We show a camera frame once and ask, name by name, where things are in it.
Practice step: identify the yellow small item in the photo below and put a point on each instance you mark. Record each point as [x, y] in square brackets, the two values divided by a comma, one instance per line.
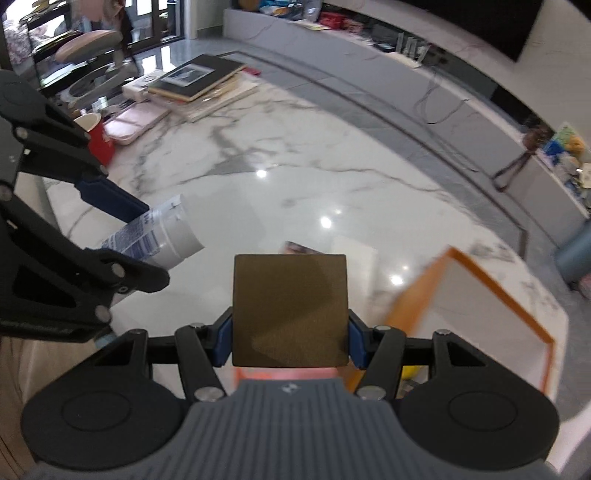
[415, 373]

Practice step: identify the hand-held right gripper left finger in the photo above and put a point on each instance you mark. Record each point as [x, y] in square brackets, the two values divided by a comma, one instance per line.
[223, 339]

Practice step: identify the red mug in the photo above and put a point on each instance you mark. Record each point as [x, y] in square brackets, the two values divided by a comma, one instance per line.
[99, 143]

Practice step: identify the pink flat case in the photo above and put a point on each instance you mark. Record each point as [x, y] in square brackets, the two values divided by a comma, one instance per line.
[134, 122]

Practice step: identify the blue snack bags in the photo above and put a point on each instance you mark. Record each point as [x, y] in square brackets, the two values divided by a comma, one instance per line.
[286, 8]

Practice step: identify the orange cardboard box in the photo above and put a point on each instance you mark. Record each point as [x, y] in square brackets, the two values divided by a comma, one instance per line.
[461, 300]

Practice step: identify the office chair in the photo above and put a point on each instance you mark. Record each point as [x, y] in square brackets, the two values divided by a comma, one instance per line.
[87, 50]

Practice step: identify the dark patterned box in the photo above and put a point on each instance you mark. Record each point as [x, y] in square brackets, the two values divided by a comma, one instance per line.
[302, 248]

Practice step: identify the black hardcover book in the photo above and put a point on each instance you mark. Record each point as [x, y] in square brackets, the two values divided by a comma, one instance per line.
[198, 76]

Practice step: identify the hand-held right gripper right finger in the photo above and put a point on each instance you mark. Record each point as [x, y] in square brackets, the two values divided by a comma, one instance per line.
[356, 341]

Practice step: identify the grey pedal trash can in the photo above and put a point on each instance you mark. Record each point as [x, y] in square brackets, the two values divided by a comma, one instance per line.
[575, 261]

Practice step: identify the black television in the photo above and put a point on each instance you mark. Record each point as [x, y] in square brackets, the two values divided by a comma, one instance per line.
[498, 23]

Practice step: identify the brown square box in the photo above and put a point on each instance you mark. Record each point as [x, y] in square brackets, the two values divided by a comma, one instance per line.
[291, 309]

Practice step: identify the small white box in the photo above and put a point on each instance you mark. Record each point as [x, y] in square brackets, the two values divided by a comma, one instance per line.
[135, 91]

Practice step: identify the white router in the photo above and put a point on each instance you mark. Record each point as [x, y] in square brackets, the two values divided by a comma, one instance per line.
[413, 50]

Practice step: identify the bear picture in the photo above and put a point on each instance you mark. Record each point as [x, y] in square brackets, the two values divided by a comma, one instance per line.
[568, 141]

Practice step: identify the red gift boxes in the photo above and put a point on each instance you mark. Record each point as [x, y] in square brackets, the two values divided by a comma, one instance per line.
[339, 21]

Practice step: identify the stack of magazines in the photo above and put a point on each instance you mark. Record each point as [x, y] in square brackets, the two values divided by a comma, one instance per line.
[221, 101]

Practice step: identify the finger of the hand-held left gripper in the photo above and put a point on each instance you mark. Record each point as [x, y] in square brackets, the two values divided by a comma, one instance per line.
[46, 286]
[115, 201]

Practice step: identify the white tube with blue print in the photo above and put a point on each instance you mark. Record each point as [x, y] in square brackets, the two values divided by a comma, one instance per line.
[166, 240]

